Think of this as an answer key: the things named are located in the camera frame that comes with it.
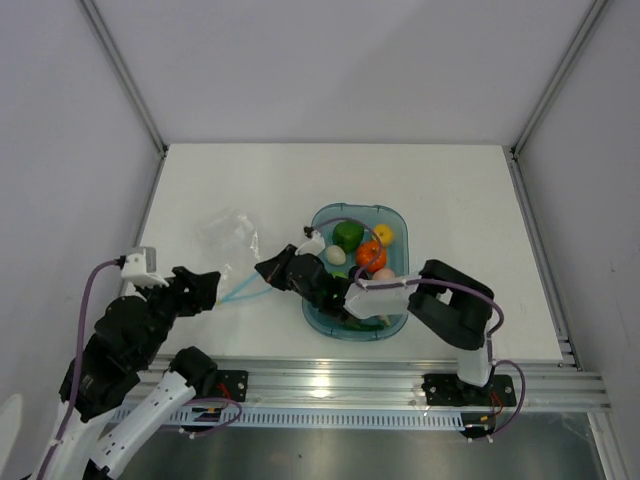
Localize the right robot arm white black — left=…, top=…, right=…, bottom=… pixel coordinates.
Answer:
left=255, top=245, right=505, bottom=404

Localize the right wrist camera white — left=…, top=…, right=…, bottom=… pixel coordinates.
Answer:
left=295, top=226, right=326, bottom=256

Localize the teal plastic tray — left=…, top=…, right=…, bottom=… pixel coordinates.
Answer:
left=301, top=202, right=411, bottom=343

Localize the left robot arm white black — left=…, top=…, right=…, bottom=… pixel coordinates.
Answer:
left=32, top=267, right=220, bottom=479

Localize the pink egg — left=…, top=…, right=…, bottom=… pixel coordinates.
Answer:
left=372, top=268, right=396, bottom=281

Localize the aluminium mounting rail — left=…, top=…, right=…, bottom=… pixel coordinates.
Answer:
left=212, top=357, right=612, bottom=413

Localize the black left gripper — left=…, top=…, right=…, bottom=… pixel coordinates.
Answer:
left=135, top=264, right=221, bottom=365

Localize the white egg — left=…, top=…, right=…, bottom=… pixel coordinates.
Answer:
left=326, top=245, right=346, bottom=266

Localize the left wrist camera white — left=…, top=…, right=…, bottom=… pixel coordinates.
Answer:
left=121, top=246, right=169, bottom=288

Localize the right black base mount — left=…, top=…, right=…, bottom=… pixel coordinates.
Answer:
left=421, top=373, right=518, bottom=407

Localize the yellow small pumpkin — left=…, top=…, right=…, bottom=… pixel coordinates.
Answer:
left=374, top=224, right=395, bottom=247

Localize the clear zip top bag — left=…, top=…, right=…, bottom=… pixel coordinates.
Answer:
left=195, top=208, right=272, bottom=304

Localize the purple eggplant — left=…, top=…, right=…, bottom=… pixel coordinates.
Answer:
left=348, top=266, right=368, bottom=279

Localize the dark green chili pepper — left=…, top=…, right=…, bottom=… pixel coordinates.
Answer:
left=341, top=319, right=386, bottom=332

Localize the green bell pepper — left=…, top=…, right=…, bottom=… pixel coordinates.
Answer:
left=332, top=221, right=364, bottom=254

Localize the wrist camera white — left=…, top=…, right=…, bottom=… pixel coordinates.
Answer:
left=295, top=226, right=326, bottom=256
left=121, top=246, right=169, bottom=288

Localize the white slotted cable duct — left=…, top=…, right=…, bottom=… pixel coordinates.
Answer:
left=112, top=408, right=494, bottom=431

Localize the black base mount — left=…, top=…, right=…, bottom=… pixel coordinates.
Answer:
left=214, top=370, right=249, bottom=403
left=421, top=373, right=518, bottom=407

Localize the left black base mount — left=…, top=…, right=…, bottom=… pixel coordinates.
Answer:
left=214, top=370, right=249, bottom=403

